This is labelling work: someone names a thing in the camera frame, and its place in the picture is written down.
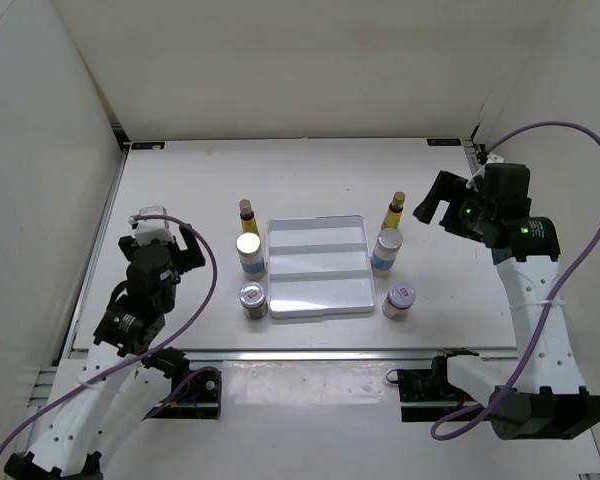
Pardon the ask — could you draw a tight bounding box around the right blue corner label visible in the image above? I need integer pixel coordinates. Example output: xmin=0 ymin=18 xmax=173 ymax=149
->
xmin=426 ymin=138 xmax=462 ymax=147

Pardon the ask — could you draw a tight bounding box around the yellow sauce bottle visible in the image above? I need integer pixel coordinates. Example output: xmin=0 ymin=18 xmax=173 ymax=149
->
xmin=239 ymin=199 xmax=259 ymax=235
xmin=381 ymin=191 xmax=406 ymax=229

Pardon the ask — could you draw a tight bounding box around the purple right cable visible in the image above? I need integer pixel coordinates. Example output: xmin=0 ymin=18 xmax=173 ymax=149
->
xmin=431 ymin=120 xmax=600 ymax=441

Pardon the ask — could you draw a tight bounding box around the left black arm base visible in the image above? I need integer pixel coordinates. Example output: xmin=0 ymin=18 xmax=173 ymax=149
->
xmin=142 ymin=347 xmax=223 ymax=420

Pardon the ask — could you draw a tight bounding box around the blue label jar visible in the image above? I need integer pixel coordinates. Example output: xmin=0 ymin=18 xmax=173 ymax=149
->
xmin=370 ymin=228 xmax=403 ymax=276
xmin=236 ymin=232 xmax=266 ymax=280

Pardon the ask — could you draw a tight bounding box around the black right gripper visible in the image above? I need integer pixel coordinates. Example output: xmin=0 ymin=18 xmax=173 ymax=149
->
xmin=412 ymin=172 xmax=494 ymax=242

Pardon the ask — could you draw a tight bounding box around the white divided tray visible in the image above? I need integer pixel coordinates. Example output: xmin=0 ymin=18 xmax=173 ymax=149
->
xmin=266 ymin=215 xmax=376 ymax=320

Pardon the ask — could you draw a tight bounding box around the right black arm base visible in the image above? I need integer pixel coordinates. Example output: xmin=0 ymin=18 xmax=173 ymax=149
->
xmin=385 ymin=349 xmax=479 ymax=423

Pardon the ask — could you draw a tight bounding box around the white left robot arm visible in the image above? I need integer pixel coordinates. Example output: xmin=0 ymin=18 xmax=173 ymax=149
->
xmin=4 ymin=214 xmax=217 ymax=479

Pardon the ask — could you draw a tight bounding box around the purple cable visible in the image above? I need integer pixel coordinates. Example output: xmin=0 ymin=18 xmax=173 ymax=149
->
xmin=431 ymin=120 xmax=600 ymax=441
xmin=0 ymin=213 xmax=219 ymax=480

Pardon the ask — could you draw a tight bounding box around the dark spice jar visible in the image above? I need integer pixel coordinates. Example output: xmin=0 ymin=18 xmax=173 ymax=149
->
xmin=239 ymin=282 xmax=268 ymax=320

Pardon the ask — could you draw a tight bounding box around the left blue corner label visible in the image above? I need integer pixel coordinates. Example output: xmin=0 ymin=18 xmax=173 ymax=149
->
xmin=130 ymin=142 xmax=165 ymax=151

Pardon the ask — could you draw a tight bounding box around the blue corner label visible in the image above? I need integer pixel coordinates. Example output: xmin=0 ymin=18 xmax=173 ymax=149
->
xmin=426 ymin=138 xmax=462 ymax=147
xmin=130 ymin=142 xmax=165 ymax=151

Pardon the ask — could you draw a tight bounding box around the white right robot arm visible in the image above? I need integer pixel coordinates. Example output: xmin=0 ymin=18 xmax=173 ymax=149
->
xmin=413 ymin=163 xmax=600 ymax=440

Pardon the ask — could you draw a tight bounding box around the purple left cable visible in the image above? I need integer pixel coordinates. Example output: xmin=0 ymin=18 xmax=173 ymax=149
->
xmin=0 ymin=213 xmax=219 ymax=480

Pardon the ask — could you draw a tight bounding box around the pale spice jar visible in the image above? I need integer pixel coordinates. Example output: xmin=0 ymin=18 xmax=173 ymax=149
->
xmin=382 ymin=282 xmax=416 ymax=320

